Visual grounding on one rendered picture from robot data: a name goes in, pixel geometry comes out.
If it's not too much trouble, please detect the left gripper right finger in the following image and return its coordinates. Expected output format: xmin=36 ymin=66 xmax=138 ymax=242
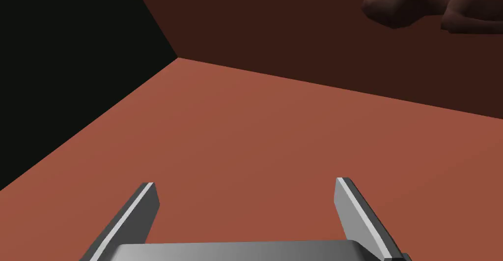
xmin=334 ymin=176 xmax=413 ymax=261

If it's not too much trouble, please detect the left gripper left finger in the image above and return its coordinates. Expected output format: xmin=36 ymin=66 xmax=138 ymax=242
xmin=80 ymin=182 xmax=161 ymax=261

